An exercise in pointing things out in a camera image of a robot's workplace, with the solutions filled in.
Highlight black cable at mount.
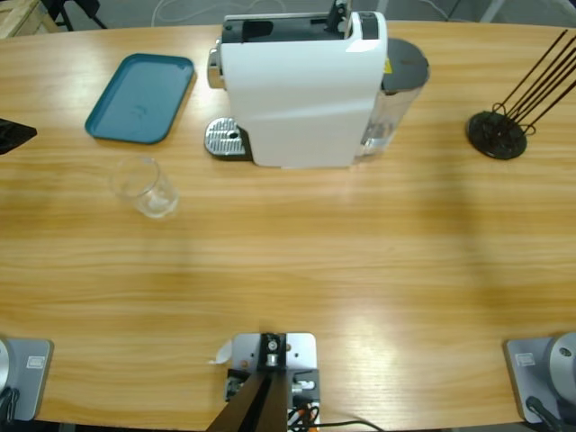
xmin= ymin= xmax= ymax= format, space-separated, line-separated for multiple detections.
xmin=314 ymin=419 xmax=383 ymax=432

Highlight white capsule coffee machine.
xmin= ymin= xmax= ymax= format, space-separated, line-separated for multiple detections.
xmin=204 ymin=11 xmax=388 ymax=170

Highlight black cable at base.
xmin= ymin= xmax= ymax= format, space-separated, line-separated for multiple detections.
xmin=0 ymin=386 xmax=22 ymax=422
xmin=525 ymin=395 xmax=563 ymax=432

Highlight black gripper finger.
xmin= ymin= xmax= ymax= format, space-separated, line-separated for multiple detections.
xmin=0 ymin=117 xmax=38 ymax=157

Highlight clear drinking glass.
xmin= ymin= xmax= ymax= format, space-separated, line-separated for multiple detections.
xmin=109 ymin=155 xmax=181 ymax=221

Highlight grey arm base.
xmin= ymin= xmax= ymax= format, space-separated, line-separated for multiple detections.
xmin=502 ymin=331 xmax=576 ymax=424
xmin=0 ymin=337 xmax=55 ymax=422

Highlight white floor cable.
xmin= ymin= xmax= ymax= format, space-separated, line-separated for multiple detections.
xmin=150 ymin=0 xmax=289 ymax=24

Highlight black capsule holder with rods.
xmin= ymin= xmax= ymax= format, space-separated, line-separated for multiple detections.
xmin=465 ymin=29 xmax=576 ymax=159

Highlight teal plastic tray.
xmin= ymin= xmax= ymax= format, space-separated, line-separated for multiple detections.
xmin=84 ymin=52 xmax=198 ymax=146

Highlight white paper tape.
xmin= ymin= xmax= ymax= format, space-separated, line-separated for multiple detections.
xmin=206 ymin=339 xmax=234 ymax=365

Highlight white mount block dark post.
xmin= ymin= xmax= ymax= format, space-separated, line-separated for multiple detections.
xmin=206 ymin=331 xmax=321 ymax=432

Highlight clear water tank black lid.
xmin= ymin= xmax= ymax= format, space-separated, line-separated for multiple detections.
xmin=355 ymin=37 xmax=431 ymax=158

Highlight wooden crate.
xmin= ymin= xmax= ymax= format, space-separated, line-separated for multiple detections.
xmin=0 ymin=0 xmax=49 ymax=40

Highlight black stand legs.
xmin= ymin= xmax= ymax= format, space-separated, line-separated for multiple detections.
xmin=44 ymin=0 xmax=109 ymax=31

